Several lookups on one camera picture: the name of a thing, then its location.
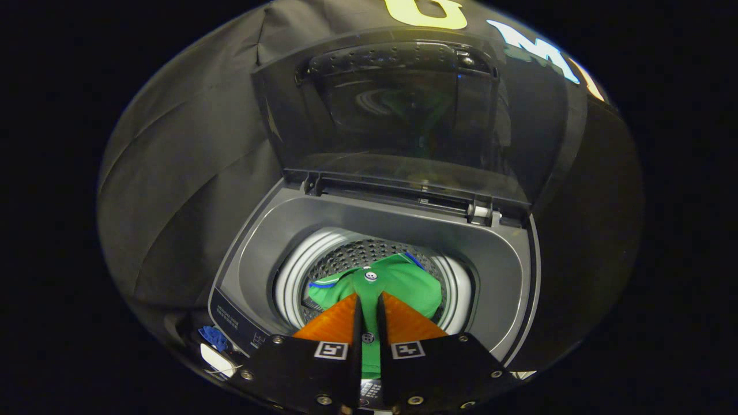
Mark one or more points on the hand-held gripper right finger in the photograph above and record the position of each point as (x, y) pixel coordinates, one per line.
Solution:
(438, 369)

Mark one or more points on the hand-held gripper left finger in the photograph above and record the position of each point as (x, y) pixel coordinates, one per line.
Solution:
(300, 374)

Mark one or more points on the green polo shirt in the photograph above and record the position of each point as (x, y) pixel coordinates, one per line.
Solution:
(403, 282)

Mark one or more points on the dark washing machine lid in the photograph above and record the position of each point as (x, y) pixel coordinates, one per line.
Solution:
(403, 115)

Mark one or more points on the small white object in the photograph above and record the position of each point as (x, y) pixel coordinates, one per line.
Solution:
(218, 362)

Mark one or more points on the small blue cloth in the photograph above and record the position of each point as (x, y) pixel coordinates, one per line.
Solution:
(213, 337)

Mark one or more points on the black backdrop cloth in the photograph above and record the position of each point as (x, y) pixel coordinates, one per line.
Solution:
(184, 173)

